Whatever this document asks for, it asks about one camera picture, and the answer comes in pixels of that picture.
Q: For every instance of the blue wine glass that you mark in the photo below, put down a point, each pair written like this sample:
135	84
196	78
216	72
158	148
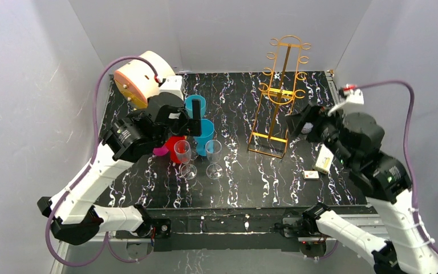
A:
207	132

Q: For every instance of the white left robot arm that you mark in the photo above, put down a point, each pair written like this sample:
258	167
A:
73	216

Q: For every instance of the clear wine glass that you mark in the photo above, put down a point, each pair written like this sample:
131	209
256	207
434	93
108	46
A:
213	150
183	152

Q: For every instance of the round beige box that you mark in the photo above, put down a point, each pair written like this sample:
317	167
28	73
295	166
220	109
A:
135	79

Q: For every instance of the small white red box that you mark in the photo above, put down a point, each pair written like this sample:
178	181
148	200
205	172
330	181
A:
311	175

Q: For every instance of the red wine glass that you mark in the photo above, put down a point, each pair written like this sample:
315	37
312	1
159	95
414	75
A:
170	145

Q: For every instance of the small grey glitter jar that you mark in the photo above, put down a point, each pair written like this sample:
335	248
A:
306	129

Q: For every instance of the gold wine glass rack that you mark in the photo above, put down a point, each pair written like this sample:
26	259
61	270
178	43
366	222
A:
278	95

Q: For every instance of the teal wine glass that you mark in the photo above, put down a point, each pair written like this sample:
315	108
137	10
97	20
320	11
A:
188	104

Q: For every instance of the magenta wine glass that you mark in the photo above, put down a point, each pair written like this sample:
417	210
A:
160	151

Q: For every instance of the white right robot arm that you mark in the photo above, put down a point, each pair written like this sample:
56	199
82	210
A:
388	188

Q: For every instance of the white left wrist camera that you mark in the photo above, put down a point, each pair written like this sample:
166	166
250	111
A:
173	84

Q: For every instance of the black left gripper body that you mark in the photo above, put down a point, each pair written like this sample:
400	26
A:
183	123

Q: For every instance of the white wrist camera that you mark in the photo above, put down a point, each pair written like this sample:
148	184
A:
351	100
173	84

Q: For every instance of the long white green box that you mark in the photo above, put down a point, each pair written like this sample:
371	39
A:
324	160

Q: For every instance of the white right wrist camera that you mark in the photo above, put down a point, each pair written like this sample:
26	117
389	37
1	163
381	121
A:
351	100

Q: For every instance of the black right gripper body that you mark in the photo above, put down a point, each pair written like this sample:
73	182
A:
306	121

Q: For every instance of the clear wine glass front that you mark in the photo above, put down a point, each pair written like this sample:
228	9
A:
183	152

